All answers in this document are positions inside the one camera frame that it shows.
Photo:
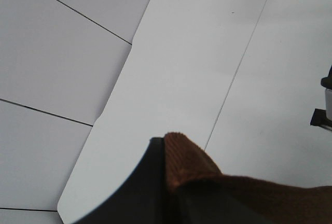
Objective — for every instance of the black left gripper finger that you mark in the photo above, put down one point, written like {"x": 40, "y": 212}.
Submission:
{"x": 143, "y": 197}

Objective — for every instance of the brown towel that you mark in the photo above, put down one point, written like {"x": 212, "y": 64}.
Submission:
{"x": 185, "y": 163}

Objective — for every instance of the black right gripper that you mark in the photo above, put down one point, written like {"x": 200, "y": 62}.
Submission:
{"x": 322, "y": 117}

